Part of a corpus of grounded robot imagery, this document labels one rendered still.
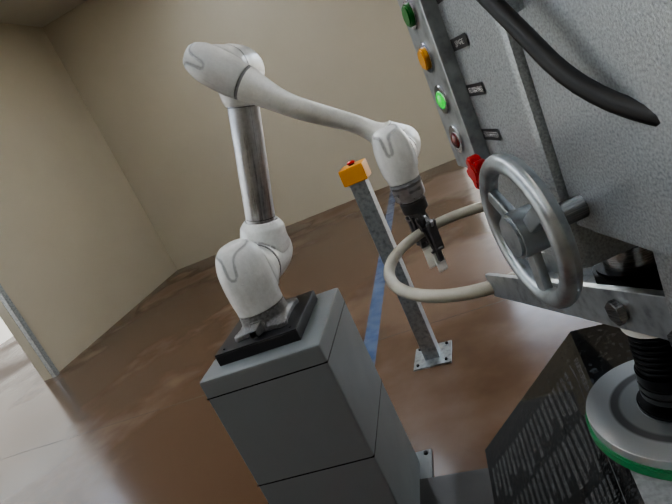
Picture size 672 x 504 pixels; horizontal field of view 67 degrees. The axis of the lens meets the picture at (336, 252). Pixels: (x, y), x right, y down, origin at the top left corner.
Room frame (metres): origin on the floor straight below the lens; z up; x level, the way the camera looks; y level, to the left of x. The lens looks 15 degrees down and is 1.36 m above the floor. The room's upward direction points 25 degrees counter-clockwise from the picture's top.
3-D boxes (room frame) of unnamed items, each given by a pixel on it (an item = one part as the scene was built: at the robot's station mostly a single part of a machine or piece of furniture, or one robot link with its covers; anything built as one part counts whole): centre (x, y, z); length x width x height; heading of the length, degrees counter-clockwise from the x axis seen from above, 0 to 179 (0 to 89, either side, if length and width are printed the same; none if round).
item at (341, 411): (1.54, 0.29, 0.40); 0.50 x 0.50 x 0.80; 75
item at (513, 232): (0.42, -0.20, 1.19); 0.15 x 0.10 x 0.15; 179
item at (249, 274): (1.55, 0.28, 1.00); 0.18 x 0.16 x 0.22; 162
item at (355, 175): (2.36, -0.24, 0.54); 0.20 x 0.20 x 1.09; 70
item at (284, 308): (1.52, 0.29, 0.87); 0.22 x 0.18 x 0.06; 164
